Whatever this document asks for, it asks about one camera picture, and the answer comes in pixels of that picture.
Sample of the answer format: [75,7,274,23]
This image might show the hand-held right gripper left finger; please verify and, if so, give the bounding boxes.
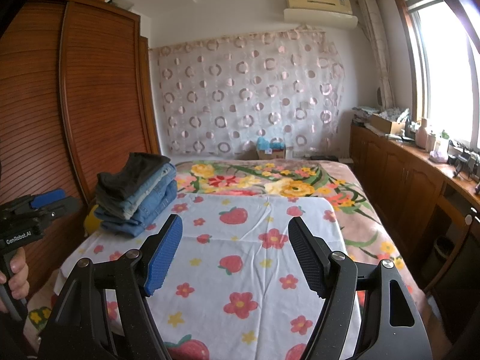
[37,214,184,360]

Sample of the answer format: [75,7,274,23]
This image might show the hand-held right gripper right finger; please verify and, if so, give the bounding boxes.
[288,217,434,360]

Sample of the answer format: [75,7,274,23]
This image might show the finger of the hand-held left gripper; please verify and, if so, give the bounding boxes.
[39,196,82,226]
[30,188,65,209]

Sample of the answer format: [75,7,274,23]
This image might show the black pants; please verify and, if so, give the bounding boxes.
[95,152,171,201]

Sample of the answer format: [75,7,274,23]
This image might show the person's left hand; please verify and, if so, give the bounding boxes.
[0,249,31,314]

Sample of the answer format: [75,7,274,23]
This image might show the yellow pillow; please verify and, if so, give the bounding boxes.
[83,204,100,235]

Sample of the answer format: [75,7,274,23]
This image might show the dark blue folded jeans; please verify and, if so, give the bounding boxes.
[93,189,178,238]

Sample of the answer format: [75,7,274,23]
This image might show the light blue folded jeans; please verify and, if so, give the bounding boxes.
[125,180,177,220]

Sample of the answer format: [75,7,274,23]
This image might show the pink floral blanket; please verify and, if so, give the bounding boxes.
[22,159,432,346]

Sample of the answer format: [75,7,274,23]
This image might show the white strawberry print bedsheet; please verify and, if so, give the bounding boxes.
[60,193,362,360]

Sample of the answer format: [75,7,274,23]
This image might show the grey-blue folded jeans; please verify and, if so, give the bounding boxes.
[129,164,177,205]

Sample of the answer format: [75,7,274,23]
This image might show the cardboard box with blue packets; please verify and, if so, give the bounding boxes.
[256,137,287,160]

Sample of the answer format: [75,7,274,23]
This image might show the wooden slatted wardrobe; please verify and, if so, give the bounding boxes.
[0,0,160,297]

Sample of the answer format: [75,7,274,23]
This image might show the wooden sideboard cabinet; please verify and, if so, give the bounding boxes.
[349,122,480,308]

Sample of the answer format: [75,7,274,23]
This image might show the dark trash bin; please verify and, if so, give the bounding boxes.
[433,236,456,271]

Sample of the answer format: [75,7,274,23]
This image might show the stack of folded fabrics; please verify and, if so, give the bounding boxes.
[352,106,379,124]

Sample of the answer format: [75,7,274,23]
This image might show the open cardboard box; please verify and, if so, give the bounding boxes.
[369,112,406,135]

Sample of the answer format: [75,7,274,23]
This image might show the pink bottle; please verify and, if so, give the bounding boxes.
[415,118,430,148]

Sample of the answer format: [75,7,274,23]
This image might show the circle patterned sheer curtain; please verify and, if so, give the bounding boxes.
[150,26,346,154]

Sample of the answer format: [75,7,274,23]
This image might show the cream window curtain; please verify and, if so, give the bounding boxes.
[357,0,394,109]

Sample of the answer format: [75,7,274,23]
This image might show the wooden framed window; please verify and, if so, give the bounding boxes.
[390,0,480,147]

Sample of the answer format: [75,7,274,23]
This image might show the cream air conditioner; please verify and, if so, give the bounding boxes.
[284,0,358,28]

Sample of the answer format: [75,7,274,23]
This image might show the black camera gadget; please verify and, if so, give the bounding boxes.
[448,140,480,177]

